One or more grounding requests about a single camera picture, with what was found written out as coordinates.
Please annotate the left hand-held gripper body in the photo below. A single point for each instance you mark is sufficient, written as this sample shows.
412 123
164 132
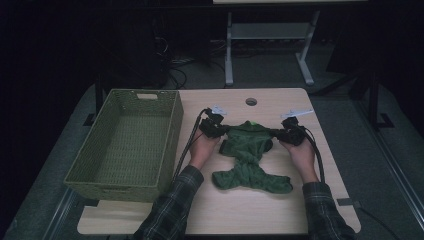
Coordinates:
210 125

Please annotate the green fleece garment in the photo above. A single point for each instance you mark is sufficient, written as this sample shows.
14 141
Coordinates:
248 146

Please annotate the white metal table frame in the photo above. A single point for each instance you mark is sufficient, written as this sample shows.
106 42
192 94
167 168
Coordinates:
266 30

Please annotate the black metal stand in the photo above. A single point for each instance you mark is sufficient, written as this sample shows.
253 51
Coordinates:
375 100
97 96

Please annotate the metal rail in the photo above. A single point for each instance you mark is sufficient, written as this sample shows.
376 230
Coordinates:
393 160
60 213

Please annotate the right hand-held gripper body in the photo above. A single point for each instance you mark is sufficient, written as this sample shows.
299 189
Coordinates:
293 133

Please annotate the person's right hand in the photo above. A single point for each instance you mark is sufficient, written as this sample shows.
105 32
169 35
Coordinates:
301 158

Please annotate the green woven basket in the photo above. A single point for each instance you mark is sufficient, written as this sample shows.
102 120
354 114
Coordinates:
100 160

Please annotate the grey tape strip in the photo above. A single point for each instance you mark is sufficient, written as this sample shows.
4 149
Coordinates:
348 202

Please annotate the person's left hand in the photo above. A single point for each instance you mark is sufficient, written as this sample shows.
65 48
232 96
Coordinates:
201 150

